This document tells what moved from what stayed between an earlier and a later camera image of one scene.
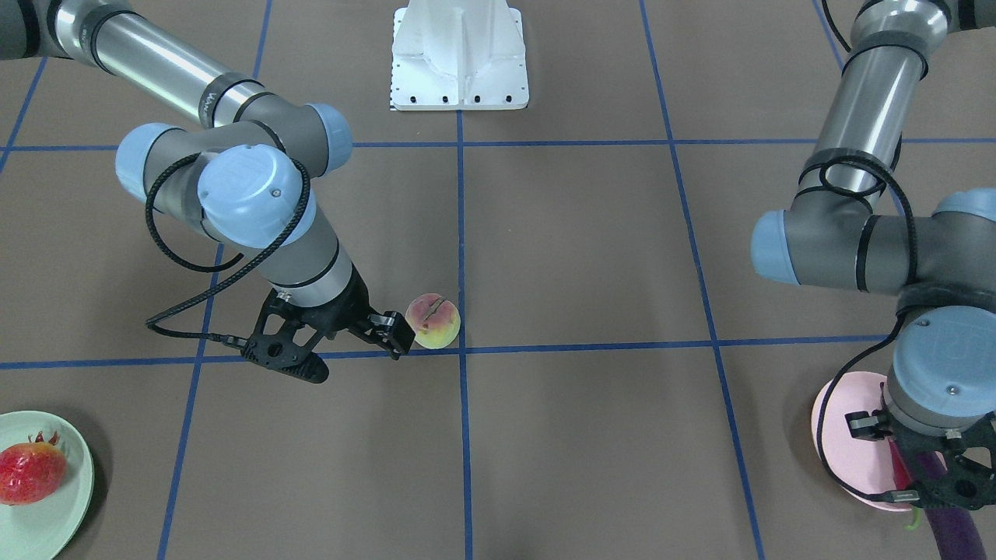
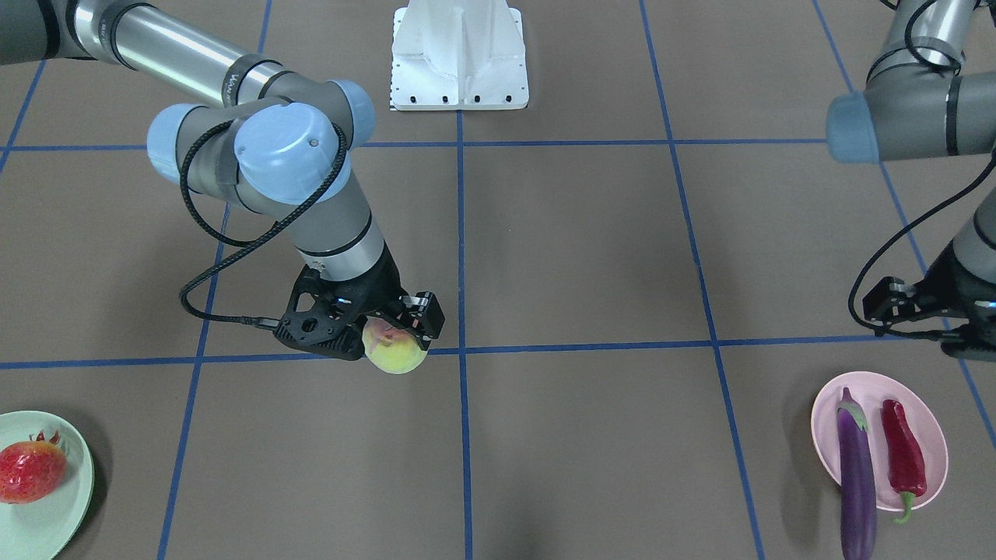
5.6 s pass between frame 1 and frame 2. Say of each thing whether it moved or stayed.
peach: moved
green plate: stayed
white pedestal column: stayed
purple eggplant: moved
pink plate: stayed
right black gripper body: moved
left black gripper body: moved
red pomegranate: stayed
